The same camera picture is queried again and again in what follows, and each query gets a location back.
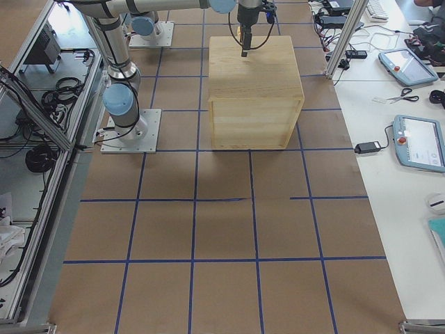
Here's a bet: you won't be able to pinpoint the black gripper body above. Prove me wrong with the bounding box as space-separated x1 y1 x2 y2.
237 0 275 28

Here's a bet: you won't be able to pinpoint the silver blue front robot arm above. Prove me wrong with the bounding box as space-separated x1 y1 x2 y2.
72 1 276 81

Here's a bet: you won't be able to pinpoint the silver blue rear robot arm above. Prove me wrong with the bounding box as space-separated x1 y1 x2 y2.
123 11 163 40

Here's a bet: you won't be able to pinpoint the wooden drawer cabinet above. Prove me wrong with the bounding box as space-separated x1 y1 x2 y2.
208 35 305 150

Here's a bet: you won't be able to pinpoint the upper blue teach pendant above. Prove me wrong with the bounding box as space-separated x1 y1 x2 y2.
378 49 439 87

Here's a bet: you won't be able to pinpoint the blue teach pendant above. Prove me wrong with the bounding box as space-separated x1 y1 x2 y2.
378 49 439 87
393 115 444 173

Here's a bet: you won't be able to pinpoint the black power adapter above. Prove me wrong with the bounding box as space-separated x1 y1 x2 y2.
354 141 382 154

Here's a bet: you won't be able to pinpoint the lower blue teach pendant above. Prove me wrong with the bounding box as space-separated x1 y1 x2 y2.
393 115 444 173

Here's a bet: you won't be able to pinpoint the brown paper floor mat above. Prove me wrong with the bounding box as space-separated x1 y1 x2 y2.
49 1 404 333

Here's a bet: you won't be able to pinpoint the white crumpled cloth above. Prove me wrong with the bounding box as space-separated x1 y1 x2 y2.
0 193 26 265

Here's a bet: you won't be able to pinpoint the rear metal base plate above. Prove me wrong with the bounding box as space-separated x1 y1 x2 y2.
129 20 174 48

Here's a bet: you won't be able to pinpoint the metal base plate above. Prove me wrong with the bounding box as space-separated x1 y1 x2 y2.
100 109 161 154
129 20 174 48

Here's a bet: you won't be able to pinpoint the aluminium frame post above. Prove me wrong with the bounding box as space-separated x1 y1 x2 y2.
325 0 368 79

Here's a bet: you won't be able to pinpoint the black handled scissors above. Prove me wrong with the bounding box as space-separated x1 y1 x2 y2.
387 88 419 104

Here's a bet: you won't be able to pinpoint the front metal base plate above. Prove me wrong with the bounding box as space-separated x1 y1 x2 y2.
100 109 161 154

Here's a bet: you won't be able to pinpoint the black coiled cable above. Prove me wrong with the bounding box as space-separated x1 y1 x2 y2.
24 144 53 174

